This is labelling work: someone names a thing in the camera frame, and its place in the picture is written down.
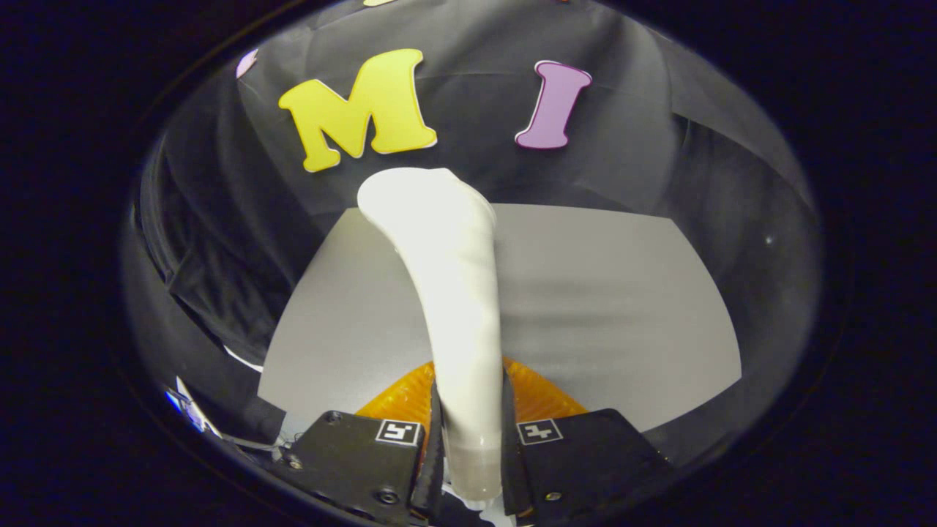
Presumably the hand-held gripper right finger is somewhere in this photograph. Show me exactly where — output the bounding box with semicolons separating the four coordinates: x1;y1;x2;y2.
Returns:
501;356;674;522

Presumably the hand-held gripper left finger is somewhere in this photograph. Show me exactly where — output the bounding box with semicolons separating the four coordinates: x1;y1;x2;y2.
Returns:
271;360;445;527

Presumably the black suit jacket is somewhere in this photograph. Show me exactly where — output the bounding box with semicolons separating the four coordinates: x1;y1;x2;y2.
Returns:
139;157;317;368

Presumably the grey beige cabinet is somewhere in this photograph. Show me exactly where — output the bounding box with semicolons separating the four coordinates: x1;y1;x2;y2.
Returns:
258;203;742;434

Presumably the black backdrop cloth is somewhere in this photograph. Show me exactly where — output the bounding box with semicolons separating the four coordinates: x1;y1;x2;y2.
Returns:
123;0;821;469

